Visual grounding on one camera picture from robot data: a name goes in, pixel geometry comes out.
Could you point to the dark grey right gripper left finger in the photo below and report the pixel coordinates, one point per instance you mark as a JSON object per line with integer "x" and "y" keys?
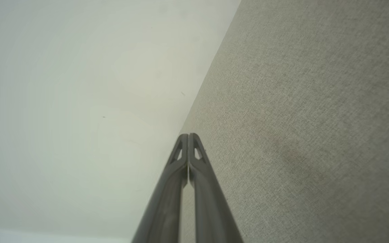
{"x": 165, "y": 202}

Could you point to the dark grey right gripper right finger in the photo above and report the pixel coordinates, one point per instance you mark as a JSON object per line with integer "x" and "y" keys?
{"x": 211, "y": 206}

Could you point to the grey fabric sofa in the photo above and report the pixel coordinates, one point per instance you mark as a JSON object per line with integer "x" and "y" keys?
{"x": 316, "y": 118}

